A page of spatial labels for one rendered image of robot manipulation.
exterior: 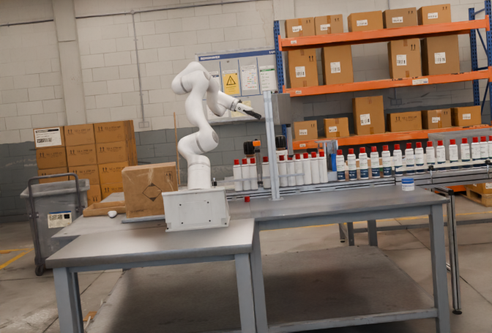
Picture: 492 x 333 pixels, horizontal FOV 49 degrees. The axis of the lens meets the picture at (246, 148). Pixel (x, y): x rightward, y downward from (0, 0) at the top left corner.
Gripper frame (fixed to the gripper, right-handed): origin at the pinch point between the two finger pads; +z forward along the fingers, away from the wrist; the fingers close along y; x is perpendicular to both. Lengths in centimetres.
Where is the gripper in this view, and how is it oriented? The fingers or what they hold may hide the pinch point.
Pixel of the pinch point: (258, 116)
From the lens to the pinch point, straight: 346.7
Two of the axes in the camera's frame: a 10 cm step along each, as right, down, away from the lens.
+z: 8.9, 4.3, -1.5
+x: -4.0, 9.0, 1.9
